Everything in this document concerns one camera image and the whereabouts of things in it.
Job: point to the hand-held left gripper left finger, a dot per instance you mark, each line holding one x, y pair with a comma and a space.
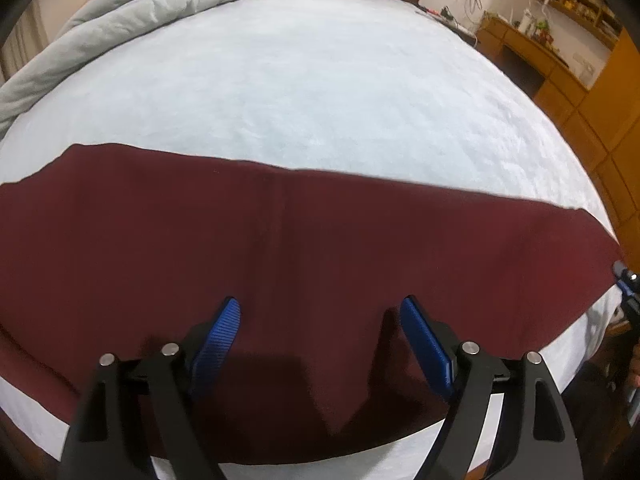
220, 330

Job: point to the bed with light blue sheet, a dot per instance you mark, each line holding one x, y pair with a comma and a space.
300, 85

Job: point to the grey duvet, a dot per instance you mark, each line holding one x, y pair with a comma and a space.
150, 5

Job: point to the white wall socket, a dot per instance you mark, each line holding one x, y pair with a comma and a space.
585, 69

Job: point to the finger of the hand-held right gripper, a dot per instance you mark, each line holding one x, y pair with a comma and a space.
627, 285

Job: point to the dark nightstand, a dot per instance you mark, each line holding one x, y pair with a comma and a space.
465, 35

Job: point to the beige curtain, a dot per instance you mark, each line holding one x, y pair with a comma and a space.
20, 45

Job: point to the wooden wardrobe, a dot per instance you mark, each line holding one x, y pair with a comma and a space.
610, 125

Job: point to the white bottle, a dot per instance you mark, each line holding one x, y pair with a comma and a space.
525, 22

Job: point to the maroon pants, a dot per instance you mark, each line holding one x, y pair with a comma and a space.
300, 260

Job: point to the wooden desk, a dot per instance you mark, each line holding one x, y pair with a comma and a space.
530, 55

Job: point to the wooden wall shelf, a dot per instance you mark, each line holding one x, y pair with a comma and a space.
575, 7

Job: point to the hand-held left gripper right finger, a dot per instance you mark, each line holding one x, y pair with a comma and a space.
425, 340

